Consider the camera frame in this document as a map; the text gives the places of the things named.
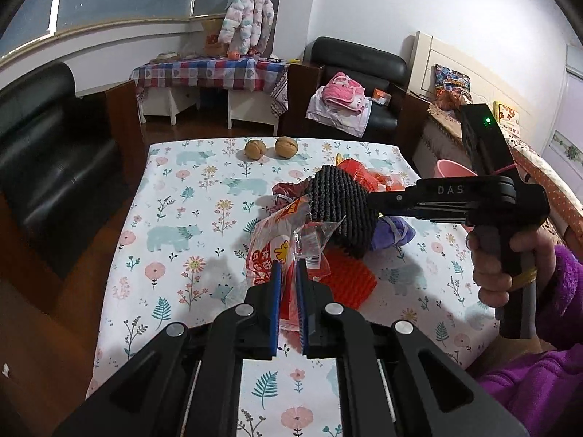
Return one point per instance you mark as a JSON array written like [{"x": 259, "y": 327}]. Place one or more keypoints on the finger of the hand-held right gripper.
[{"x": 394, "y": 202}]

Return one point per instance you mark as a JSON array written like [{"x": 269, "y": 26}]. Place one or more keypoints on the yellow red flower pillow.
[{"x": 508, "y": 114}]

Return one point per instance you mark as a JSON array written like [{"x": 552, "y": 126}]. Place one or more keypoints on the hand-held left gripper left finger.
[{"x": 275, "y": 300}]

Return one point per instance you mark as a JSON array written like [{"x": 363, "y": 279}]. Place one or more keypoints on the pink folded clothing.
[{"x": 344, "y": 89}]

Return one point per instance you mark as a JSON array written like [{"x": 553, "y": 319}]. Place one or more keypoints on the person's right hand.
[{"x": 489, "y": 277}]

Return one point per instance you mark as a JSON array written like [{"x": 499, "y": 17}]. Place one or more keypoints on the brown walnut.
[
  {"x": 286, "y": 146},
  {"x": 255, "y": 149}
]

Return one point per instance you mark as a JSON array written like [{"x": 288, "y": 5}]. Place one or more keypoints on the red white snack wrapper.
[{"x": 268, "y": 246}]

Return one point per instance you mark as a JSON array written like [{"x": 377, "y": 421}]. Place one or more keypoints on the orange foam net mat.
[{"x": 348, "y": 277}]

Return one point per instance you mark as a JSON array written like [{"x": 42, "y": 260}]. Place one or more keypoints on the small orange fruit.
[{"x": 234, "y": 54}]

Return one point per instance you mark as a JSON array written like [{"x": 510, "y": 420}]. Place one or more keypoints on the orange dotted quilt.
[{"x": 560, "y": 182}]

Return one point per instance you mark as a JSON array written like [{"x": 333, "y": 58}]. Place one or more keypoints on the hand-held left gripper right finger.
[{"x": 300, "y": 305}]

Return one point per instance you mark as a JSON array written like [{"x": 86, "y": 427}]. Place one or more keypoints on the dark red wrapper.
[{"x": 287, "y": 190}]

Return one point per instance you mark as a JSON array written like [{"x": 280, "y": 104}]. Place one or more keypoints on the woven straw basket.
[{"x": 166, "y": 57}]

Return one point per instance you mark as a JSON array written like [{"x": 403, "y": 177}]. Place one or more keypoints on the pastel puffer jacket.
[{"x": 248, "y": 13}]

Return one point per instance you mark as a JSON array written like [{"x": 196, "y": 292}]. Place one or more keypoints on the white floral wardrobe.
[{"x": 571, "y": 100}]

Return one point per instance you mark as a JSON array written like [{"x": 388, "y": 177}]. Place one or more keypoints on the colourful patterned pillow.
[{"x": 451, "y": 84}]

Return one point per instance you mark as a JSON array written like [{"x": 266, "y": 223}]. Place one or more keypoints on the purple wrapped object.
[{"x": 394, "y": 232}]

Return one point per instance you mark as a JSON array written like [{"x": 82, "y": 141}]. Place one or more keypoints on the checked heart tablecloth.
[{"x": 200, "y": 70}]

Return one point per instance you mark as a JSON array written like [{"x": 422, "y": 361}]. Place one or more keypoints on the pink plastic bucket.
[{"x": 451, "y": 170}]

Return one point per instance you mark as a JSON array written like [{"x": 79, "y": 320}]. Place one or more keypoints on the black leather sofa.
[{"x": 45, "y": 154}]

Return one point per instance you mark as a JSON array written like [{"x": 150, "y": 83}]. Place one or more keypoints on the red plastic bag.
[{"x": 360, "y": 170}]

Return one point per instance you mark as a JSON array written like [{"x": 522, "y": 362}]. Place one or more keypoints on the tan paper bag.
[{"x": 212, "y": 36}]

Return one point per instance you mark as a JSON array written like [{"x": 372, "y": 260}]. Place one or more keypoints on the bed with brown floral cover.
[{"x": 444, "y": 123}]

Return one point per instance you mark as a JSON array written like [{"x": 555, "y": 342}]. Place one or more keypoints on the black leather armchair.
[{"x": 360, "y": 59}]

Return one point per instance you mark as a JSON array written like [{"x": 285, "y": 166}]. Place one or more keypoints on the white side table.
[{"x": 246, "y": 104}]

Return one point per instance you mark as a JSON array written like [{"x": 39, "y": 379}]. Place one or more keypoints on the black foam fruit net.
[{"x": 337, "y": 209}]

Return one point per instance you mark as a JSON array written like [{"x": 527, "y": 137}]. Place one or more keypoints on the small orange box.
[{"x": 381, "y": 96}]

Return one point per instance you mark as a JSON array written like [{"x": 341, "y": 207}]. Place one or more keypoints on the white bed headboard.
[{"x": 437, "y": 54}]

